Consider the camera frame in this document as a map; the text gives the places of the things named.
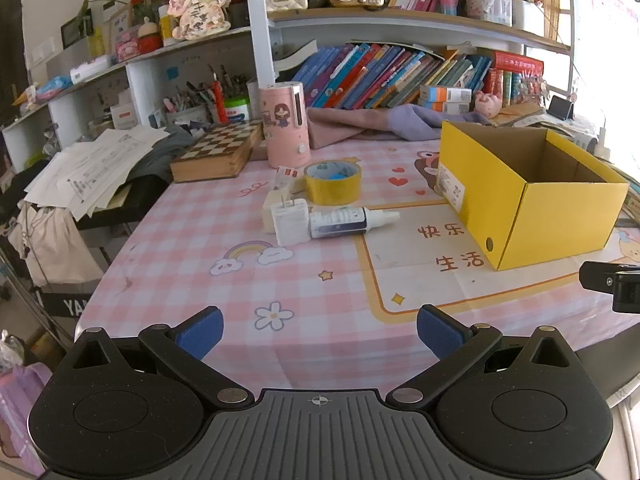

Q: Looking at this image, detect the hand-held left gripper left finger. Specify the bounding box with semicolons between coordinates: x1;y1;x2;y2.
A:
62;305;256;409

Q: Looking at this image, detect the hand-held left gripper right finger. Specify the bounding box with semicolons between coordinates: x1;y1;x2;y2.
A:
385;304;582;409

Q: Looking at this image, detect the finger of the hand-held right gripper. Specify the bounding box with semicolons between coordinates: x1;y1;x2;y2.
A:
579;260;640;314

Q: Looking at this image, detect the yellow cardboard box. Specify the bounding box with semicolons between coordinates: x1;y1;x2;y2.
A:
436;120;631;272

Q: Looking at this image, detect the white charger plug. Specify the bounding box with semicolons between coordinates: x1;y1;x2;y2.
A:
270;194;310;247

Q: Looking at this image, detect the yellow tape roll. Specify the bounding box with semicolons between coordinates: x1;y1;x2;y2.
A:
303;160;363;206

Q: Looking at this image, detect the small white red box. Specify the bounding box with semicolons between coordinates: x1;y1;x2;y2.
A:
273;165;301;193

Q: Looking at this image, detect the black digital piano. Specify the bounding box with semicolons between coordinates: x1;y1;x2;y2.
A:
35;174;170;321

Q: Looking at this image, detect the stack of books and papers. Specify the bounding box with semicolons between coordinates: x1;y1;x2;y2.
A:
492;102;608;153

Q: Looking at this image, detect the black phone stand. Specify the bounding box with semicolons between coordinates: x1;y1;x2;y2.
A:
547;95;575;122

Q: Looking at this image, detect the beige cloth bag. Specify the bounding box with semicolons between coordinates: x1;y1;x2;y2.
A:
7;201;106;288

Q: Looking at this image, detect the wooden chessboard box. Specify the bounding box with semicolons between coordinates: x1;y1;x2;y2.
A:
169;120;265;184

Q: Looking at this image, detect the dark grey cloth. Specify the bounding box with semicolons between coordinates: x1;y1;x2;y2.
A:
131;126;201;183

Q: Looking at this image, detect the lilac pink bag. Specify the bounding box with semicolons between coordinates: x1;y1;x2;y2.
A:
0;360;53;478

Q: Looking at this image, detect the pile of white papers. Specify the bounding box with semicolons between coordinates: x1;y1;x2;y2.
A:
24;125;171;221

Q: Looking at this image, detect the colourful toy pack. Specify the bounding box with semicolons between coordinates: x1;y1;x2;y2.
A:
510;71;547;106

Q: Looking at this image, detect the pink pig figurine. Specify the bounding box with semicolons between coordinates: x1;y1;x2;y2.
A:
472;91;503;120

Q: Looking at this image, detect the lilac cloth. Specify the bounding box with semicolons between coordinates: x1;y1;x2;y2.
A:
387;104;493;142

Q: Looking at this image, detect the pen holder with pens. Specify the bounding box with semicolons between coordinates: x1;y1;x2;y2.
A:
164;82;213;127

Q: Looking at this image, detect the pink cylindrical holder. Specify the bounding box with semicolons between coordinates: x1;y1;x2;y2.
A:
258;81;312;169

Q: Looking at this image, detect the orange white carton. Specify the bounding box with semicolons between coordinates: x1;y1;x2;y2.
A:
416;101;472;116
419;85;473;104

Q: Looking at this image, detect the white jar green lid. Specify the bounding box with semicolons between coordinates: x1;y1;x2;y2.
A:
223;96;252;123

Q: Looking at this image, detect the dusty pink cloth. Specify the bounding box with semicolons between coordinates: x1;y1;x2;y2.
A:
306;105;443;150

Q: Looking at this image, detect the red thick book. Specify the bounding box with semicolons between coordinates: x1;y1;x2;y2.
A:
492;50;545;76

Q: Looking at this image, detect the white red label box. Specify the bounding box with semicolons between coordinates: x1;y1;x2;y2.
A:
111;105;138;130

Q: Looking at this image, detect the red bottle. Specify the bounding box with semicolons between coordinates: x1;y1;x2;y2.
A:
211;74;229;125

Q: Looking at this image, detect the white storage box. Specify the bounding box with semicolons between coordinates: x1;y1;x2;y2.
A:
512;0;546;37

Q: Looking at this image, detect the bamboo slat mat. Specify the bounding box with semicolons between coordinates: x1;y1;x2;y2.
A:
537;0;562;42

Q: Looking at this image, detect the blue packet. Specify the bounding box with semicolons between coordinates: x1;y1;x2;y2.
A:
34;76;74;102

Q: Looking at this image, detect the long white box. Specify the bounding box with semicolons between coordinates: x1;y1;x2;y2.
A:
69;55;115;85

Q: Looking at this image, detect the pink tin box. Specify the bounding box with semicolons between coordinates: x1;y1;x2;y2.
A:
114;30;142;62

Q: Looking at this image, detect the white bookshelf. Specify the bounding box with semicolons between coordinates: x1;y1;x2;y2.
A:
2;0;576;171

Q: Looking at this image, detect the picture frame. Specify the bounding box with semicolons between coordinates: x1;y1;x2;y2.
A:
61;10;95;50

